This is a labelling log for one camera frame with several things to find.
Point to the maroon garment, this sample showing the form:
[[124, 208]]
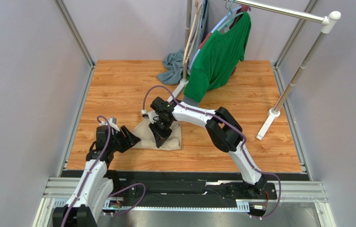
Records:
[[221, 53]]

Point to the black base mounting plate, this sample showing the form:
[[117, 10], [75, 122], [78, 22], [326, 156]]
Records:
[[188, 190]]

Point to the blue-grey garment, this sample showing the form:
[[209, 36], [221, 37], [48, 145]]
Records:
[[173, 62]]

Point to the aluminium frame rail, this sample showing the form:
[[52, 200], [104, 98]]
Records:
[[291, 192]]

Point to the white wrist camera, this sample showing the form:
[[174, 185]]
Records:
[[146, 114], [112, 122]]

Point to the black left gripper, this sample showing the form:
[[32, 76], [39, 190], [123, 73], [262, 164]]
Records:
[[130, 140]]

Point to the silver white clothes rack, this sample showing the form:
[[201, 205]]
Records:
[[327, 22]]

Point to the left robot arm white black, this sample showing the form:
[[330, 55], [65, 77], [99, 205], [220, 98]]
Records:
[[86, 203]]

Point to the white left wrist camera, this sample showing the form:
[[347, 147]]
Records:
[[112, 122]]

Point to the beige wooden clothes hanger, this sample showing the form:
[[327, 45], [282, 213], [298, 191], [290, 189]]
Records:
[[190, 31]]

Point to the light blue clothes hanger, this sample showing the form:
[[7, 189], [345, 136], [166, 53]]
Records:
[[206, 37]]

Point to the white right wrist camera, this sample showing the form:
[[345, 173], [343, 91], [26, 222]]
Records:
[[146, 114]]

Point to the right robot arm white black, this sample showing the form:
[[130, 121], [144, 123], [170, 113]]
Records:
[[225, 132]]

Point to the green t-shirt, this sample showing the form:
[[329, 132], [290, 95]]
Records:
[[200, 84]]

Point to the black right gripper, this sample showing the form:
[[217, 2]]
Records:
[[162, 126]]

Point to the beige linen napkin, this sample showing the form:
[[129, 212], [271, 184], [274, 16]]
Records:
[[142, 131]]

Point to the teal clothes hanger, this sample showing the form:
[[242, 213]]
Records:
[[229, 18]]

